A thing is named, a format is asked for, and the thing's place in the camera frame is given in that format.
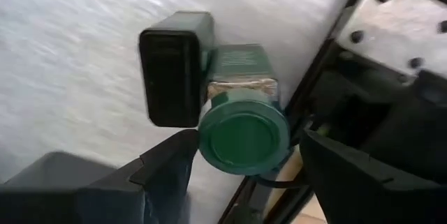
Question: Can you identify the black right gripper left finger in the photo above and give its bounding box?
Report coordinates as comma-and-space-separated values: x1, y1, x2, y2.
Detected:
0, 128, 200, 224

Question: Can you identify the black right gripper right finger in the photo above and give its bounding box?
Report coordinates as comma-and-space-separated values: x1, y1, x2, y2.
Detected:
299, 129, 447, 224

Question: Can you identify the green-lid spice jar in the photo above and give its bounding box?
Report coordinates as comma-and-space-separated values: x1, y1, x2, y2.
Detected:
198, 43, 291, 177

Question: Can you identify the black-lid spice jar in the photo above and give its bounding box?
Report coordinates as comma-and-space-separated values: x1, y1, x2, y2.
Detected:
138, 10, 216, 128

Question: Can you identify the white glossy table mat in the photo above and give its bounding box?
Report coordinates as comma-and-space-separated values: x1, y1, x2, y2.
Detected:
0, 0, 366, 224

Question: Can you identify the silver metal bracket plate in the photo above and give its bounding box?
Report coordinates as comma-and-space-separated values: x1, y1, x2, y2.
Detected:
335, 0, 447, 80

